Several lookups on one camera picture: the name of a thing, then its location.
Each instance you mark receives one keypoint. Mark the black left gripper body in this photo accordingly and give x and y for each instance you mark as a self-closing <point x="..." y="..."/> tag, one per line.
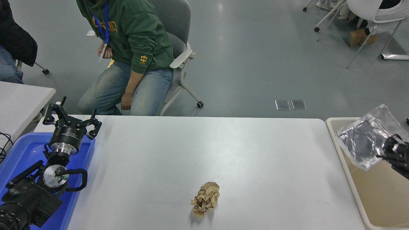
<point x="65" y="135"/>

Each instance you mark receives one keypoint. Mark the person's left forearm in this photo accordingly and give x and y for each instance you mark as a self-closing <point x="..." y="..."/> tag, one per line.
<point x="132" y="83"/>

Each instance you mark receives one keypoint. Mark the person's left hand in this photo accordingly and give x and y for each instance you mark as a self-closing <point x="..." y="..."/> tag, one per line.
<point x="127" y="102"/>

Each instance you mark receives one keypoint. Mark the person's right hand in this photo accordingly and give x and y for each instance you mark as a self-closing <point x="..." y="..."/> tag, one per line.
<point x="108" y="52"/>

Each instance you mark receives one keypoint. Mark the white side table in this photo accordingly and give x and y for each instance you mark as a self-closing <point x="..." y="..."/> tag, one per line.
<point x="19" y="105"/>

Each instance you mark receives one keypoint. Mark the large pale bin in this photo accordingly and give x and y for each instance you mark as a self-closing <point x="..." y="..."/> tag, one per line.
<point x="383" y="198"/>

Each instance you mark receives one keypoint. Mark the chair leg with black caster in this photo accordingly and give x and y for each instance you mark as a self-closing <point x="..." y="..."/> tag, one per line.
<point x="45" y="71"/>

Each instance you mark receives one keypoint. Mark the blue plastic tray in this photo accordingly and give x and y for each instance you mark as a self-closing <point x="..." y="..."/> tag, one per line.
<point x="25" y="150"/>

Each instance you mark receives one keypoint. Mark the person in dark jacket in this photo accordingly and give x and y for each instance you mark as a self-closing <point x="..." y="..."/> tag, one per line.
<point x="16" y="41"/>

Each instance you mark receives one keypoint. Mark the white paper sheet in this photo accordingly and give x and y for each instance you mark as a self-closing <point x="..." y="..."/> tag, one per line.
<point x="90" y="32"/>

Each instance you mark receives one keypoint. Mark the silver floor plate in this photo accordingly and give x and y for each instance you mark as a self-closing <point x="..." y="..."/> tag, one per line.
<point x="298" y="104"/>
<point x="282" y="105"/>

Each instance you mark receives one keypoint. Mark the seated person with tan boots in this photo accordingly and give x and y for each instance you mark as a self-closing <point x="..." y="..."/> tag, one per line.
<point x="359" y="36"/>

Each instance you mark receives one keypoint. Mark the grey wheeled office chair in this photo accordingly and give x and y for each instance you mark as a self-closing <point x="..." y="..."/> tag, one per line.
<point x="172" y="19"/>

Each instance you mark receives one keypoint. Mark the crumpled tan paper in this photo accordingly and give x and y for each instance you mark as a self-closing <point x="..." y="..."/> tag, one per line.
<point x="206" y="198"/>

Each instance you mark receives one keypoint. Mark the white chair with metal legs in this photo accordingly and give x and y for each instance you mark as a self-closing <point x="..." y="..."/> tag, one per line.
<point x="361" y="8"/>

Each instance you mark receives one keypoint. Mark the person with white shoes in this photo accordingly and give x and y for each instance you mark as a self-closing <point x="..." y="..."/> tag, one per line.
<point x="325" y="3"/>

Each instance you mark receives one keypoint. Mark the white floor rail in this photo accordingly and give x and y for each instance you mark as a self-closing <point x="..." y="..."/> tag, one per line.
<point x="396" y="57"/>

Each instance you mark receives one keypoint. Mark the white wheeled frame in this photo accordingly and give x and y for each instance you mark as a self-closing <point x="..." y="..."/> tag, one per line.
<point x="316" y="29"/>

